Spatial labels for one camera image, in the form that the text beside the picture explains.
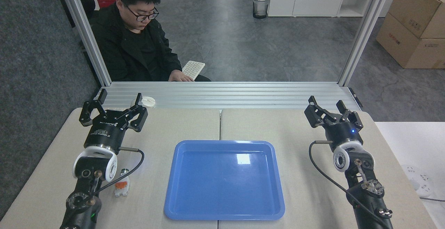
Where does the white side table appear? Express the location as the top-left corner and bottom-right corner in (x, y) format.
(375, 122), (445, 229)

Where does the white keyboard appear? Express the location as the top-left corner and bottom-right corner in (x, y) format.
(182, 61), (205, 81)

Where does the white orange switch part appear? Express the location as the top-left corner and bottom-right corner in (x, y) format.
(115, 169), (130, 197)

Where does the person's hand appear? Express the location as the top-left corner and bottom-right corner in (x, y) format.
(168, 70), (194, 82)

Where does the white round power strip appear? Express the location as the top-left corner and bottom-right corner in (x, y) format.
(402, 165), (435, 198)

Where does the grey mesh trash bin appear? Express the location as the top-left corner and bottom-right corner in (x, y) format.
(252, 0), (270, 19)

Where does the silver aluminium rail bed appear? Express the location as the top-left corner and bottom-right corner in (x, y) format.
(90, 81), (362, 111)

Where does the blue plastic tray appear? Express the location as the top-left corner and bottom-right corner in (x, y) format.
(164, 140), (285, 221)

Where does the black rail end bracket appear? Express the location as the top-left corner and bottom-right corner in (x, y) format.
(349, 87), (364, 108)

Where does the silver aluminium post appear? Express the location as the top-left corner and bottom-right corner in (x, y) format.
(338, 0), (396, 87)
(56, 0), (112, 87)

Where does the large cardboard box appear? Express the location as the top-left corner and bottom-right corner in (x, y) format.
(376, 13), (445, 69)

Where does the person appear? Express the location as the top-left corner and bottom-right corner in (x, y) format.
(90, 0), (211, 82)

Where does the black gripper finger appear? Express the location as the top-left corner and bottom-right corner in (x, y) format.
(120, 93), (148, 132)
(79, 89), (107, 127)
(335, 100), (364, 131)
(304, 96), (335, 129)

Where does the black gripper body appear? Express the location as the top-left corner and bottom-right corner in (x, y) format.
(324, 120), (364, 151)
(84, 110), (130, 151)

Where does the white computer mouse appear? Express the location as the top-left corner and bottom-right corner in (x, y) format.
(131, 96), (156, 109)

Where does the tilted cardboard box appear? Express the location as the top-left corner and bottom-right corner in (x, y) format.
(388, 0), (445, 39)

